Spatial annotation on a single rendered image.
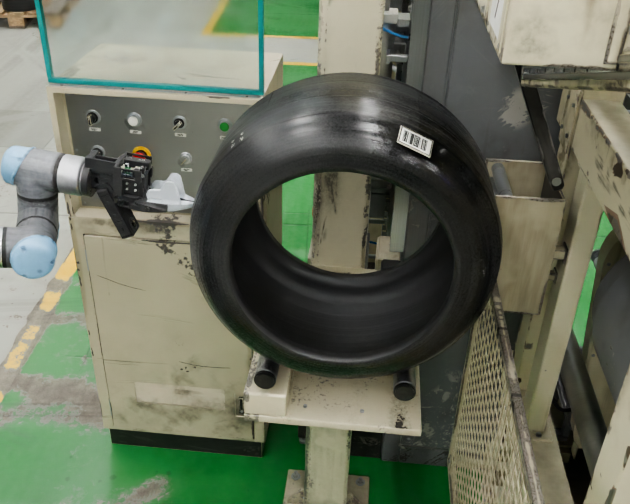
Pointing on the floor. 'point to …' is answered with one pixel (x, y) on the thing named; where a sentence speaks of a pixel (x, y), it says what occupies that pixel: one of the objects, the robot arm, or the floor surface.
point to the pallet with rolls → (19, 13)
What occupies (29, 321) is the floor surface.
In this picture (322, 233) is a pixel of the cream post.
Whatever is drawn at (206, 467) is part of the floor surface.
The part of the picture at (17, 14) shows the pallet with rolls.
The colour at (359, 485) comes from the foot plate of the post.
